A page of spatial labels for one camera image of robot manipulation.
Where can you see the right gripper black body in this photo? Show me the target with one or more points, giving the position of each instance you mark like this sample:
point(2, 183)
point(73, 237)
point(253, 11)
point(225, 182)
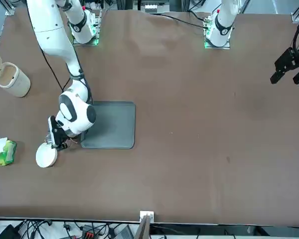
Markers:
point(57, 134)

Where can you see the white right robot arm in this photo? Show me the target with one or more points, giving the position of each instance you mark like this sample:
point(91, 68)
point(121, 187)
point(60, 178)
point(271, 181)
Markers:
point(54, 42)

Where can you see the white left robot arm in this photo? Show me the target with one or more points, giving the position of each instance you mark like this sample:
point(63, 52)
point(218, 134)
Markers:
point(223, 22)

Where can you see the white bowl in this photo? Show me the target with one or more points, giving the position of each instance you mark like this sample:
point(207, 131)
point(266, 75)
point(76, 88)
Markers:
point(46, 156)

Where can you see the green tissue pack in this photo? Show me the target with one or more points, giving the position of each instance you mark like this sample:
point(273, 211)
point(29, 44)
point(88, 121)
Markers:
point(5, 155)

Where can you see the dark grey square tray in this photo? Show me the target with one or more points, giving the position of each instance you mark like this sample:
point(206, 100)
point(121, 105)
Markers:
point(109, 124)

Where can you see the cream lidded trash bin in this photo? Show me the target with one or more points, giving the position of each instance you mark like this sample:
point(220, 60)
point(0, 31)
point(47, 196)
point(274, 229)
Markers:
point(15, 82)

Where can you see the red and black connector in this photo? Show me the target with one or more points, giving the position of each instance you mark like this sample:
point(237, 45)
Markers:
point(88, 231)

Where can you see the black box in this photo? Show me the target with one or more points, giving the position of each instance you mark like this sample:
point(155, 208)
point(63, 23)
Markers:
point(7, 232)

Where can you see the aluminium frame post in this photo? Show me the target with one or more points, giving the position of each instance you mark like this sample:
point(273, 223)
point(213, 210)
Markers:
point(10, 7)
point(297, 12)
point(143, 229)

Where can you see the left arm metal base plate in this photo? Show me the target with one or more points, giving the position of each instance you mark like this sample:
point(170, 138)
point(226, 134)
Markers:
point(224, 47)

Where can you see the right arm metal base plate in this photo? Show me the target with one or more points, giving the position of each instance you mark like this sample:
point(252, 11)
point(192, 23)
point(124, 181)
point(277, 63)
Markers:
point(86, 43)

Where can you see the white post bracket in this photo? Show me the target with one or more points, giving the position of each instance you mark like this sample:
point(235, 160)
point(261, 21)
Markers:
point(150, 215)

